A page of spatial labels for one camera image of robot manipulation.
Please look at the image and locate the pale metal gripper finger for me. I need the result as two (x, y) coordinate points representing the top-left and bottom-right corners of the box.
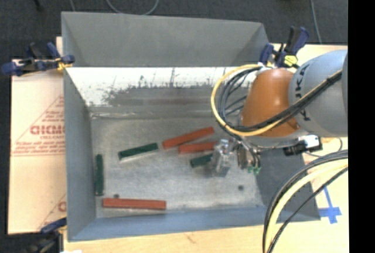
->
(216, 139), (236, 159)
(208, 155), (233, 178)

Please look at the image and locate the dark green flat block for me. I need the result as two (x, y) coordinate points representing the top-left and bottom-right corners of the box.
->
(189, 153), (214, 169)
(117, 142), (159, 160)
(94, 153), (105, 197)

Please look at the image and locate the red-brown flat block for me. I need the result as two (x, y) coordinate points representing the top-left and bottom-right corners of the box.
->
(102, 197), (168, 211)
(178, 141), (219, 155)
(162, 126), (216, 150)

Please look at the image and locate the grey metal bin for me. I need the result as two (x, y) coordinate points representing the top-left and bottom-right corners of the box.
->
(60, 11), (321, 242)

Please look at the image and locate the brown cardboard board red print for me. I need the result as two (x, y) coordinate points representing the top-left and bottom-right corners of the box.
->
(7, 36), (69, 235)

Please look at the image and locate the black cylinder on white bracket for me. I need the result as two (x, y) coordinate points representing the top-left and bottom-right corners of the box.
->
(282, 134), (323, 156)

